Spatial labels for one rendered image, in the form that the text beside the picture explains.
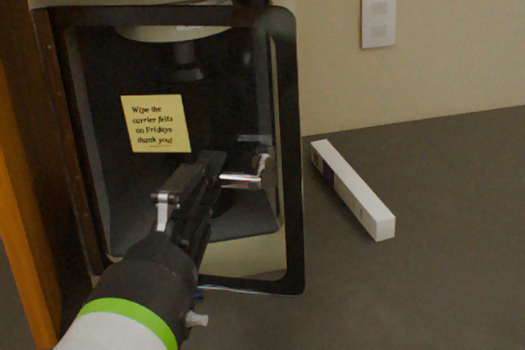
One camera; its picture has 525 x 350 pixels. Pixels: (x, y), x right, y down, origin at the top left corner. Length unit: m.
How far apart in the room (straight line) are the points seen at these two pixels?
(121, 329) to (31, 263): 0.38
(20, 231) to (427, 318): 0.55
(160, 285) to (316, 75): 0.87
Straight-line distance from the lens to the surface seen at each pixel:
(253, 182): 0.78
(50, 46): 0.86
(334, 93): 1.44
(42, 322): 0.99
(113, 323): 0.57
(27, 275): 0.94
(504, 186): 1.29
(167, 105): 0.83
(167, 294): 0.61
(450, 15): 1.47
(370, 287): 1.04
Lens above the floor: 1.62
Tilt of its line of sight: 30 degrees down
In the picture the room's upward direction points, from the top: 4 degrees counter-clockwise
